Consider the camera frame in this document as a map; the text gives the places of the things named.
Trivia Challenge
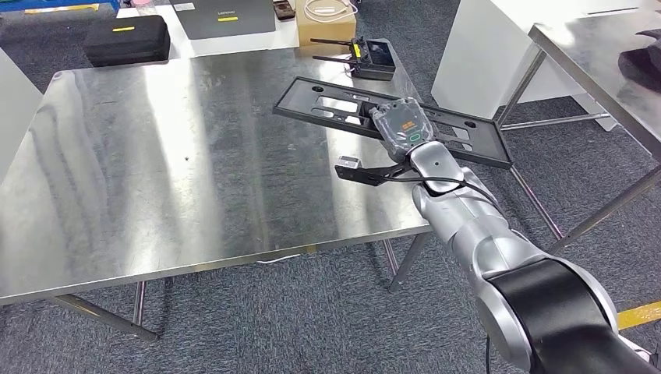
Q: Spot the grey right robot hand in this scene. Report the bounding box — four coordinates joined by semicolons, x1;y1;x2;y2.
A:
369;97;437;164

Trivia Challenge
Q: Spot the stainless steel workbench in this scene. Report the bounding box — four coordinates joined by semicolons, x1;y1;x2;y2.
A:
0;38;433;342

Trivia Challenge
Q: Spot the yellow floor tape square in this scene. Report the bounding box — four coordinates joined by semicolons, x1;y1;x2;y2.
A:
617;301;661;331

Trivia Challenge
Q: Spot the yellow tape strip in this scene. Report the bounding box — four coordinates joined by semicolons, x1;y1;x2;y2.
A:
24;4;101;15

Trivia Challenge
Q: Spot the blue metal cart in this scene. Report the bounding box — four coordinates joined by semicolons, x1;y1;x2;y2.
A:
0;0;122;14

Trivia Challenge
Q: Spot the black camera cable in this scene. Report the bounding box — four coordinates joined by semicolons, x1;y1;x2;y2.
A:
384;175;506;213

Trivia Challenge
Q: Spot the white floor cable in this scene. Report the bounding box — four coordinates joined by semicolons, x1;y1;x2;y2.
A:
256;252;302;265

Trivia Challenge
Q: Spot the black remote controller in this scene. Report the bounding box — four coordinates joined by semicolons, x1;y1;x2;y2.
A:
309;36;398;82

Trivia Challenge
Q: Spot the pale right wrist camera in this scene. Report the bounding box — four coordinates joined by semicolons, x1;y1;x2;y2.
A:
334;155;414;187

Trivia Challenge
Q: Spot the stainless steel table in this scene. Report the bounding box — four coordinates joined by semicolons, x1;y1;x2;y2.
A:
493;9;661;256

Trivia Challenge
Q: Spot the black plastic plate part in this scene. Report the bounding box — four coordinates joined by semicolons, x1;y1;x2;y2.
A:
272;76;513;171

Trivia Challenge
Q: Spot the black zip case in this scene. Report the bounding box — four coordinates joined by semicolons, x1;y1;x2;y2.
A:
83;15;171;68

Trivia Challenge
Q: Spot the grey laptop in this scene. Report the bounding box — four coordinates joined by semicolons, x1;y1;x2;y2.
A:
170;0;277;41

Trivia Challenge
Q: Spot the cardboard box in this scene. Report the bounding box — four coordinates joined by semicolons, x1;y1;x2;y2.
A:
295;0;358;54

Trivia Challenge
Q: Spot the white power strip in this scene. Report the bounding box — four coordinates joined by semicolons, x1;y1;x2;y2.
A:
619;335;656;363

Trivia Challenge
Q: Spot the black car part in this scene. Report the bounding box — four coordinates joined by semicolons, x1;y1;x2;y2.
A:
617;28;661;95

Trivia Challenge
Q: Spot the white cabinet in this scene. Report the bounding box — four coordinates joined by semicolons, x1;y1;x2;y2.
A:
431;0;661;132

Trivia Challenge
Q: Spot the white coiled cable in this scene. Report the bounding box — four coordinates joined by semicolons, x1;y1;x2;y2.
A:
303;0;359;25

